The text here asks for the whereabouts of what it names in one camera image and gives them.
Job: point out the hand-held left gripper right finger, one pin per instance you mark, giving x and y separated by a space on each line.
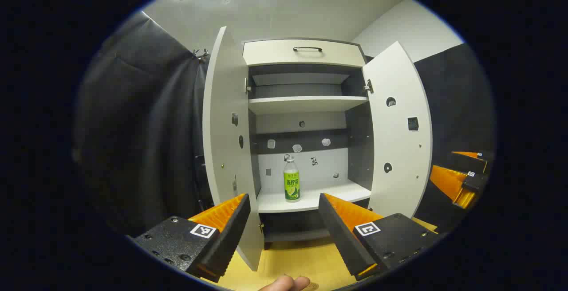
344 242

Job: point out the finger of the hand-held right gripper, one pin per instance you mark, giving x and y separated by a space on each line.
448 180
470 160

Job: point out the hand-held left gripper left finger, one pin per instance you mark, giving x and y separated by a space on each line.
226 242

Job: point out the grey cabinet door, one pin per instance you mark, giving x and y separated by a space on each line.
226 149
399 149

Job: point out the clear bottle green label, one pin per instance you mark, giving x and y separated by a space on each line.
291 184

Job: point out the metal door hinge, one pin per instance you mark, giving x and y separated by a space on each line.
247 85
261 226
369 86

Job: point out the white cabinet shelf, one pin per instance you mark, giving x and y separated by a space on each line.
319 195
306 104

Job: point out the grey cabinet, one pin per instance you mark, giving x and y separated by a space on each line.
310 124

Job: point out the grey cabinet drawer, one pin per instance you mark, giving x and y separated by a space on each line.
275 53

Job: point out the metal cloth clip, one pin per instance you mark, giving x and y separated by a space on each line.
200 54

